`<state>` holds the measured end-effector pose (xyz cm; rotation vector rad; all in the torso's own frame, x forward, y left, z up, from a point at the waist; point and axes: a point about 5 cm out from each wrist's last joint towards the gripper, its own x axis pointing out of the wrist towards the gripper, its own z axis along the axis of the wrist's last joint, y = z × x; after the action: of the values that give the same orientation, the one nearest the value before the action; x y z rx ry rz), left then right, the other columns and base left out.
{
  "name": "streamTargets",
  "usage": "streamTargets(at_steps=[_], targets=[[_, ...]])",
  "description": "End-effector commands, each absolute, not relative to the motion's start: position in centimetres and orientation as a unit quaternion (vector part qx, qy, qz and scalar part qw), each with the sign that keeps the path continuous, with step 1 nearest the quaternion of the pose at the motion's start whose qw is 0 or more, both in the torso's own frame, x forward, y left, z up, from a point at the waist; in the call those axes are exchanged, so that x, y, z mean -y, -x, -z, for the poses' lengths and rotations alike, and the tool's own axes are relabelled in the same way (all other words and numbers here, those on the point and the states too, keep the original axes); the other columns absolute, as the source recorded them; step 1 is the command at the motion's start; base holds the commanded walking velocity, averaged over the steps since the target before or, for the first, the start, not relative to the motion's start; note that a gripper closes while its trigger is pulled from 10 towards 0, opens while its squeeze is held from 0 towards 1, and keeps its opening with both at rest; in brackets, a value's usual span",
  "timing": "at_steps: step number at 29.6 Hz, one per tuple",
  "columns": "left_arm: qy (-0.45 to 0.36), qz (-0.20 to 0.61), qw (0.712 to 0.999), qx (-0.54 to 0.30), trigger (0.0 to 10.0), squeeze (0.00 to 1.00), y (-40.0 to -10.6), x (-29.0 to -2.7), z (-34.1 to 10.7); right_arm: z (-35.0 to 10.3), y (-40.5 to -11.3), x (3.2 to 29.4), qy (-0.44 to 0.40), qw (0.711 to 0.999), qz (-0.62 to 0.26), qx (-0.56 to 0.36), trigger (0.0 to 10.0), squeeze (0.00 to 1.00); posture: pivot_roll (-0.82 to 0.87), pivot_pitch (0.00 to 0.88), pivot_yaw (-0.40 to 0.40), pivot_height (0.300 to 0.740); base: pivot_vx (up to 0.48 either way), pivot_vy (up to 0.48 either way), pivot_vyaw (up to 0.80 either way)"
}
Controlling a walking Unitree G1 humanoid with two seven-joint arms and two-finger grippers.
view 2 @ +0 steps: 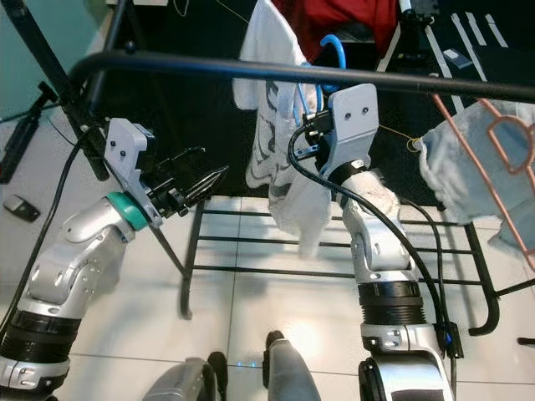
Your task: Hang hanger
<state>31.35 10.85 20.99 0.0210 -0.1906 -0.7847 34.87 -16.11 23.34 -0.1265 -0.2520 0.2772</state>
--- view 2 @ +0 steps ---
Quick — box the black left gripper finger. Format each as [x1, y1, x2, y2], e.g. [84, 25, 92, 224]
[170, 147, 209, 174]
[184, 167, 230, 213]

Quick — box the blue plastic hanger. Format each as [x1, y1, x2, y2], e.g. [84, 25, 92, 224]
[291, 33, 349, 118]

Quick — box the rose gold metal hanger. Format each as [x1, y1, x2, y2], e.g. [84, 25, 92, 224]
[431, 92, 535, 272]

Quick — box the black rug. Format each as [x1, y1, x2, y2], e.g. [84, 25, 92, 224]
[88, 0, 535, 206]

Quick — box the black metal clothes rack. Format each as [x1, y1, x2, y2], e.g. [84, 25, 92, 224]
[0, 0, 535, 339]

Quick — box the red cloth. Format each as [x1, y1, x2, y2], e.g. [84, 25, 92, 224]
[272, 0, 400, 41]

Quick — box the small black remote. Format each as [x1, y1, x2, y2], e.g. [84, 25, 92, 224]
[11, 194, 44, 224]

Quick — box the black tripod stick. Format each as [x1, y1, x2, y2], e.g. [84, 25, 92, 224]
[3, 79, 56, 186]

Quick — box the light denim garment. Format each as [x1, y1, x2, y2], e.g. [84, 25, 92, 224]
[416, 99, 535, 258]

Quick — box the small grey box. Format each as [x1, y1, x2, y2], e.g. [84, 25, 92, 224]
[439, 48, 479, 73]

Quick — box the grey ottoman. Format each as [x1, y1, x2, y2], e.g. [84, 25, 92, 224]
[0, 125, 110, 278]

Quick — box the black and white device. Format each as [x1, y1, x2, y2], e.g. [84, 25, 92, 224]
[400, 0, 442, 43]

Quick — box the white cabinet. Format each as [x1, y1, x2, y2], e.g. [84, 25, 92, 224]
[104, 0, 172, 8]

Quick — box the robot left leg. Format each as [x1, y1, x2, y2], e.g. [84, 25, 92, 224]
[142, 351, 231, 401]

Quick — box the robot leg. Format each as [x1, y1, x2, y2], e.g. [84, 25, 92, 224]
[263, 330, 325, 401]
[142, 351, 231, 401]

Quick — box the robot right leg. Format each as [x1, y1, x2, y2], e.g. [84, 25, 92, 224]
[263, 330, 325, 401]

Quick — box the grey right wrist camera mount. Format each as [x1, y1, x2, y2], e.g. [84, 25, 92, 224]
[324, 82, 381, 178]

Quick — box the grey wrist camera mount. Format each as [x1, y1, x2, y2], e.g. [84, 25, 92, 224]
[324, 82, 381, 178]
[103, 117, 158, 228]

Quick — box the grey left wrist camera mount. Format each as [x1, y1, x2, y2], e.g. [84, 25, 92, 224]
[103, 117, 158, 228]

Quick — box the thin yellow wire coil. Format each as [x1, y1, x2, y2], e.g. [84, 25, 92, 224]
[379, 124, 425, 157]

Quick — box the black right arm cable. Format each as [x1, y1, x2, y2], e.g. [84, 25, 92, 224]
[288, 125, 465, 360]

